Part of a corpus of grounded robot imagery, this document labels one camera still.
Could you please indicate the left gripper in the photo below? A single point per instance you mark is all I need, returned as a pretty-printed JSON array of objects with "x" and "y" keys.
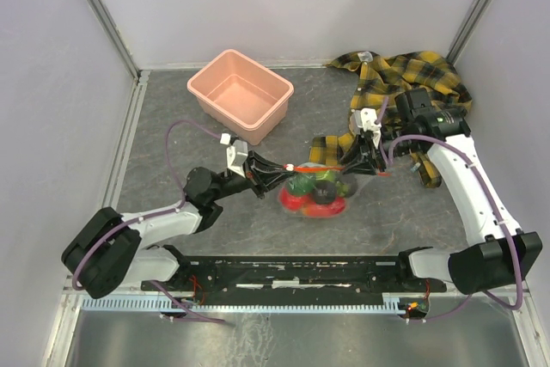
[{"x": 261, "y": 172}]

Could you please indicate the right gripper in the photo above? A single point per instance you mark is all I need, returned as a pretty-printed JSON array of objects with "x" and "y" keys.
[{"x": 364, "y": 156}]

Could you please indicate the clear zip top bag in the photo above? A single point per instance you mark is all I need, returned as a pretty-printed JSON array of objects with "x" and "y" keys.
[{"x": 350, "y": 184}]

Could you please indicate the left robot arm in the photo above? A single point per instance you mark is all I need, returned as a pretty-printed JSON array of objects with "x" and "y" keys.
[{"x": 116, "y": 249}]

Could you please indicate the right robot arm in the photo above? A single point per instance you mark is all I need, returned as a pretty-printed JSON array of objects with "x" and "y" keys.
[{"x": 498, "y": 253}]

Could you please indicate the green fake apple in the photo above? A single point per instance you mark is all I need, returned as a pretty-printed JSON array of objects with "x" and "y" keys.
[{"x": 327, "y": 180}]

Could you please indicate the dark green fake avocado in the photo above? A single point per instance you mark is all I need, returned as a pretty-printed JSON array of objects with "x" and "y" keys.
[{"x": 300, "y": 184}]

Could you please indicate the dark fake plum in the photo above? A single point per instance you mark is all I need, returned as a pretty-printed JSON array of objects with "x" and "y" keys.
[{"x": 323, "y": 197}]

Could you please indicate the pink plastic bin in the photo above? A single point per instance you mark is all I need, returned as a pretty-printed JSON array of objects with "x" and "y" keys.
[{"x": 243, "y": 95}]

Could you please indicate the yellow plaid shirt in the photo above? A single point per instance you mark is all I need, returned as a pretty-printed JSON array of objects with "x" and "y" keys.
[{"x": 380, "y": 77}]

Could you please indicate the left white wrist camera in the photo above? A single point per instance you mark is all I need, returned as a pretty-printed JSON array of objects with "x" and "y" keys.
[{"x": 236, "y": 153}]

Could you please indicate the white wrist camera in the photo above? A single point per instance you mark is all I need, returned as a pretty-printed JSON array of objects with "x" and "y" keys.
[
  {"x": 365, "y": 120},
  {"x": 236, "y": 153}
]

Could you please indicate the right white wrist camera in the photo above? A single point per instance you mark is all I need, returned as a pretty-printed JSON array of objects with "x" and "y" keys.
[{"x": 365, "y": 120}]

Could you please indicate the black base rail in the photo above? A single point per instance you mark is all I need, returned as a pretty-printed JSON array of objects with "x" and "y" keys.
[{"x": 276, "y": 281}]

